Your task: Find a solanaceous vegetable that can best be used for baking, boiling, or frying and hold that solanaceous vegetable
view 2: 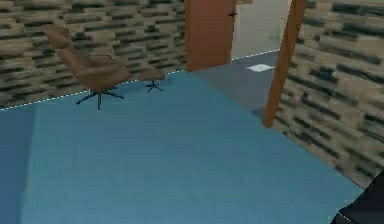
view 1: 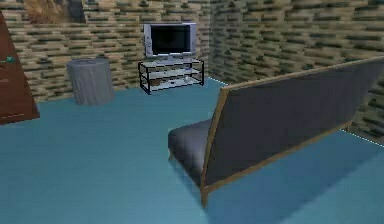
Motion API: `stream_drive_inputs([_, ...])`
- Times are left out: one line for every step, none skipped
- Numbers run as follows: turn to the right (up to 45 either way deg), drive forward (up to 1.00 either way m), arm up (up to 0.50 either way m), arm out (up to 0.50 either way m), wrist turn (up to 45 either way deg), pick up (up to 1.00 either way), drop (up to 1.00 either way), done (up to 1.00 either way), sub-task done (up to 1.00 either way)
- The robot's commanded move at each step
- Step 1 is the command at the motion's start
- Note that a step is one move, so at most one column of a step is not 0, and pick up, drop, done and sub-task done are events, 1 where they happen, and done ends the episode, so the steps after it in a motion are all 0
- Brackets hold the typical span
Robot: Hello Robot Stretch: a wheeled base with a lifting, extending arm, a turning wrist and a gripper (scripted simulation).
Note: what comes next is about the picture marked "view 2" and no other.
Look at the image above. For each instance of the brown round footstool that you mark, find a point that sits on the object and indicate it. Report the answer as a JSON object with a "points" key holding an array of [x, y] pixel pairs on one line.
{"points": [[151, 75]]}

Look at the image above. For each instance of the orange-brown room door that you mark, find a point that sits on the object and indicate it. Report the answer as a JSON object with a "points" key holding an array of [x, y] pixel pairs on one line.
{"points": [[208, 33]]}

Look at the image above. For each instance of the brown swivel lounge chair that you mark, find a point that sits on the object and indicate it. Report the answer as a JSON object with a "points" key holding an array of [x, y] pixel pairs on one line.
{"points": [[96, 71]]}

